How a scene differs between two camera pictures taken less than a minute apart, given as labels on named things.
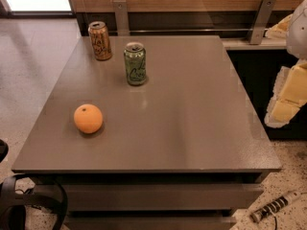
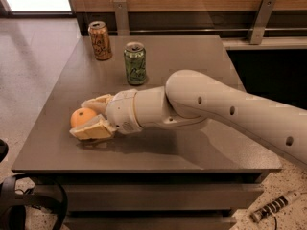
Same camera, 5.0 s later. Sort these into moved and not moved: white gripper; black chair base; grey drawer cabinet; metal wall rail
Moved: white gripper
Not moved: grey drawer cabinet; metal wall rail; black chair base
